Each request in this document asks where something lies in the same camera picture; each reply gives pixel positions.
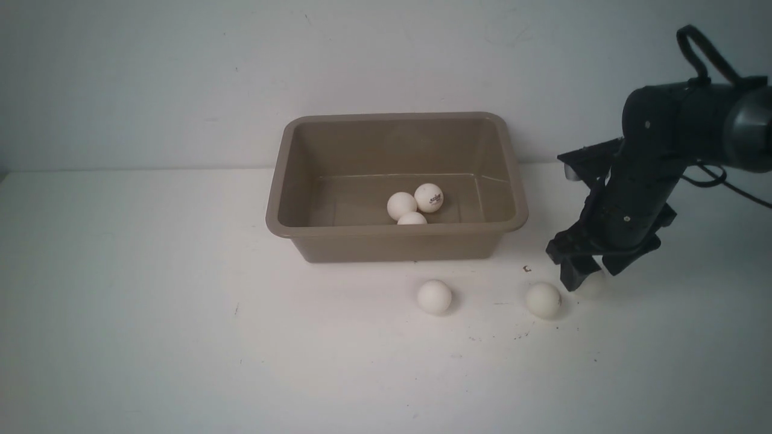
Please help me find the black cable viewer right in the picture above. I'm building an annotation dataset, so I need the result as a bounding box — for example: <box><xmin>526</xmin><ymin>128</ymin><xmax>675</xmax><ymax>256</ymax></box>
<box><xmin>676</xmin><ymin>25</ymin><xmax>771</xmax><ymax>209</ymax></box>

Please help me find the black gripper finger viewer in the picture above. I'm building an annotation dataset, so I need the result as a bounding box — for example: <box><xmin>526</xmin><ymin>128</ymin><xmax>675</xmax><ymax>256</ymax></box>
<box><xmin>560</xmin><ymin>256</ymin><xmax>602</xmax><ymax>293</ymax></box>
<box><xmin>602</xmin><ymin>238</ymin><xmax>661</xmax><ymax>275</ymax></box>

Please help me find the white ball front lowest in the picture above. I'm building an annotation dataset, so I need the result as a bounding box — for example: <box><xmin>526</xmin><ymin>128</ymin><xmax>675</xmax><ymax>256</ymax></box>
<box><xmin>397</xmin><ymin>212</ymin><xmax>428</xmax><ymax>225</ymax></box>

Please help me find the white ball with black mark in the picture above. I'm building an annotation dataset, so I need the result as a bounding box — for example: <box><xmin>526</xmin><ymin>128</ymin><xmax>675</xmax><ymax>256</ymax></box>
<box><xmin>585</xmin><ymin>270</ymin><xmax>607</xmax><ymax>294</ymax></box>

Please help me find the black wrist camera viewer right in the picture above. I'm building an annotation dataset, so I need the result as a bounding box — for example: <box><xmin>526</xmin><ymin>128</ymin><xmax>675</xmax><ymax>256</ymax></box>
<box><xmin>557</xmin><ymin>137</ymin><xmax>625</xmax><ymax>187</ymax></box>

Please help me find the tan plastic storage bin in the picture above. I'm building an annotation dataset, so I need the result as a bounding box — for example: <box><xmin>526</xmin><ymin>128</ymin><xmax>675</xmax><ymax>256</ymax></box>
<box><xmin>265</xmin><ymin>112</ymin><xmax>529</xmax><ymax>263</ymax></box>

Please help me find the black gripper body viewer right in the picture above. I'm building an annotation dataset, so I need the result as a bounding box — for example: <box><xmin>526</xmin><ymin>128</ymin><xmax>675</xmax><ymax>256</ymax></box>
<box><xmin>546</xmin><ymin>157</ymin><xmax>686</xmax><ymax>264</ymax></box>

